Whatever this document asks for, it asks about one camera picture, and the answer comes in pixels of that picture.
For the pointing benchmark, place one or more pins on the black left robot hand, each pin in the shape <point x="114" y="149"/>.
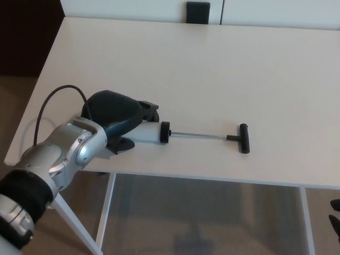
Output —
<point x="114" y="109"/>

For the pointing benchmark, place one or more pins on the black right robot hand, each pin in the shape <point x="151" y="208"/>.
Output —
<point x="336" y="225"/>

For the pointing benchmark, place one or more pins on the white desk leg frame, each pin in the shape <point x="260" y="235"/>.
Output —
<point x="306" y="220"/>
<point x="77" y="224"/>

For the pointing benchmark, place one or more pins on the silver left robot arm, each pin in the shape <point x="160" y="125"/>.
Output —
<point x="53" y="156"/>

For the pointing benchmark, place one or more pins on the white cabinet row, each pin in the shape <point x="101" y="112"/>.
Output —
<point x="119" y="9"/>

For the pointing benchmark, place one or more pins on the black wall socket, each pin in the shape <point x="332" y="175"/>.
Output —
<point x="198" y="12"/>

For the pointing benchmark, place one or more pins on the dark brown cabinet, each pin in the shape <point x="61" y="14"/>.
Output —
<point x="26" y="37"/>

